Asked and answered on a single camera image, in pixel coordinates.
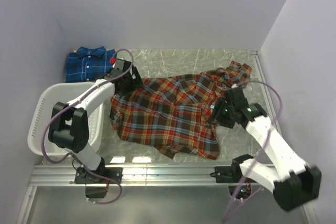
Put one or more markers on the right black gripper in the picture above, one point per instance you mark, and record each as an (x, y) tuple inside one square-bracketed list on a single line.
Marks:
[(221, 104)]

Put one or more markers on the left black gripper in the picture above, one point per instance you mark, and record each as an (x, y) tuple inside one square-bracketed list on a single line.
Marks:
[(136, 83)]

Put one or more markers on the red brown plaid shirt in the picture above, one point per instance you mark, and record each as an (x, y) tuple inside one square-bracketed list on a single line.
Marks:
[(172, 114)]

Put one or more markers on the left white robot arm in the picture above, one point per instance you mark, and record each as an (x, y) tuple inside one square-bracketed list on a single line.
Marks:
[(69, 126)]

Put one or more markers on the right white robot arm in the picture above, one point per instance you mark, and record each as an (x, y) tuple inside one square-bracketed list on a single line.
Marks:
[(291, 180)]

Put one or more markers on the folded blue plaid shirt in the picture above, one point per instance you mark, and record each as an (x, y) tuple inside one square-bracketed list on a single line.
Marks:
[(87, 64)]

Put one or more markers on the white plastic laundry basket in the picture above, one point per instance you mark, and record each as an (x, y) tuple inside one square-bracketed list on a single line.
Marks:
[(63, 92)]

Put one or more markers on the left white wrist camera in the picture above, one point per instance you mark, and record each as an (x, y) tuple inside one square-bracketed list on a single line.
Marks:
[(113, 61)]

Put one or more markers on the aluminium side rail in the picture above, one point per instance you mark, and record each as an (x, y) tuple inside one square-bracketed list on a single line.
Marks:
[(265, 90)]

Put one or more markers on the aluminium mounting rail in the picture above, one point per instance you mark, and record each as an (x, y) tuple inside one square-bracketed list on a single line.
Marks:
[(173, 174)]

